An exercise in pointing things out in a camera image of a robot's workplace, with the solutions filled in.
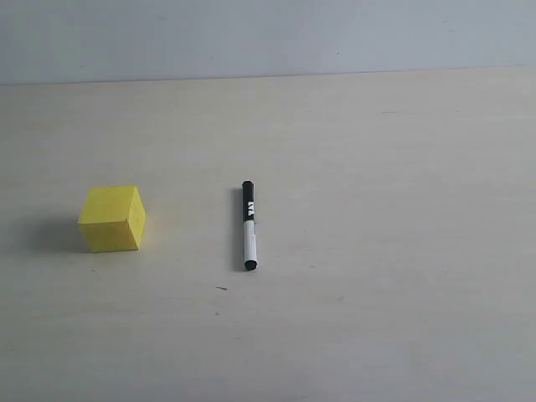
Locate black and white marker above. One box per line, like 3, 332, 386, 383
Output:
242, 180, 258, 271

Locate yellow cube block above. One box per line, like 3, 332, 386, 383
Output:
78, 186, 147, 253

